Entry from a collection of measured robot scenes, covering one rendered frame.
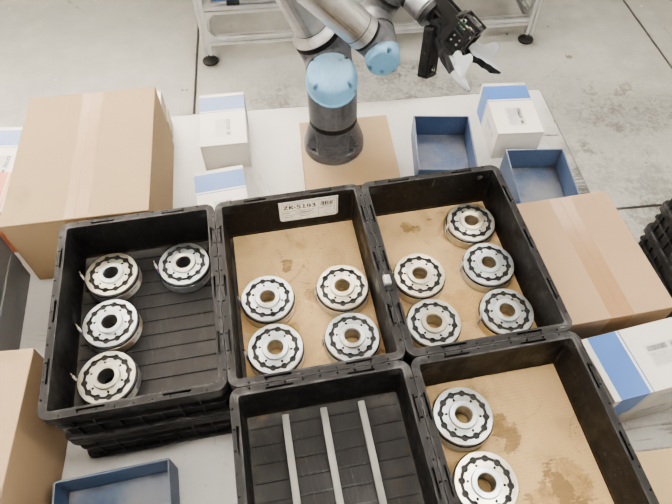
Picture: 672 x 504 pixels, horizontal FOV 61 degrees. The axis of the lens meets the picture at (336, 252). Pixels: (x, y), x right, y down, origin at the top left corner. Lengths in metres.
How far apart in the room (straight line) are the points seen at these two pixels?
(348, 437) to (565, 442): 0.37
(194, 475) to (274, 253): 0.46
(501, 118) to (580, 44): 1.87
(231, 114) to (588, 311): 0.99
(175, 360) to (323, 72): 0.69
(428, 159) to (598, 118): 1.54
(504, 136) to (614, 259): 0.47
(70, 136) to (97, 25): 2.15
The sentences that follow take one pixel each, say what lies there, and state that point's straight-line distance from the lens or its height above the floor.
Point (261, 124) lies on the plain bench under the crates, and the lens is 1.66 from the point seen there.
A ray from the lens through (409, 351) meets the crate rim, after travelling 0.97.
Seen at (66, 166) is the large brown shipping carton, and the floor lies 0.90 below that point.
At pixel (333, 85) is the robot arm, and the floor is 1.00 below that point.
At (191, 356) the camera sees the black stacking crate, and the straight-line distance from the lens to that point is 1.11.
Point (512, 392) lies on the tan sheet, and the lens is 1.09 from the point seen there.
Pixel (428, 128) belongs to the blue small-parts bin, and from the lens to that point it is 1.61.
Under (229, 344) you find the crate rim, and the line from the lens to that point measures 1.00.
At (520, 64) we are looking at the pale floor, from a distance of 3.18.
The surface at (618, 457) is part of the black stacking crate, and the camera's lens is 1.03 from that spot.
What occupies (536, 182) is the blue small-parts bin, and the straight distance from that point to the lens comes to 1.57.
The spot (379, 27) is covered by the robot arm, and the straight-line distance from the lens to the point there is 1.26.
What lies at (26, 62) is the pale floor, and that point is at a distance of 3.44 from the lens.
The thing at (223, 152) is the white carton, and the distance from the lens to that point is 1.51.
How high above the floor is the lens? 1.80
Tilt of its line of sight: 55 degrees down
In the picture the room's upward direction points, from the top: straight up
